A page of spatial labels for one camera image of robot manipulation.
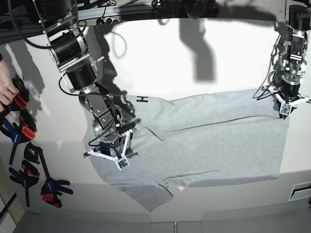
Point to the person's hand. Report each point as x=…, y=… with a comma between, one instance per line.
x=7, y=90

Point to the blue red bar clamp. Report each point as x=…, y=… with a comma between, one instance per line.
x=27, y=177
x=23, y=132
x=19, y=102

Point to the long black bar clamp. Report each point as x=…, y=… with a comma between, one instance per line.
x=51, y=189

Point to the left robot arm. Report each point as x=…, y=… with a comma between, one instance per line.
x=292, y=64

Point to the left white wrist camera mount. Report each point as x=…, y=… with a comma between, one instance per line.
x=273, y=91

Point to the grey T-shirt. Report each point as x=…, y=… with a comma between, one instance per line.
x=217, y=139

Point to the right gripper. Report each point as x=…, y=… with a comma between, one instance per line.
x=115, y=139

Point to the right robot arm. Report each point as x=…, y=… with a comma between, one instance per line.
x=69, y=48

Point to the black camera mount top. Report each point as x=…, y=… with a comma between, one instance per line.
x=184, y=9

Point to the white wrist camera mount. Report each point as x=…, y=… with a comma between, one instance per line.
x=273, y=91
x=114, y=151

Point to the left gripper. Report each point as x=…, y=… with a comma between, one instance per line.
x=288, y=93

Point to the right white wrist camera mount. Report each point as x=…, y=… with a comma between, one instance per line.
x=114, y=151

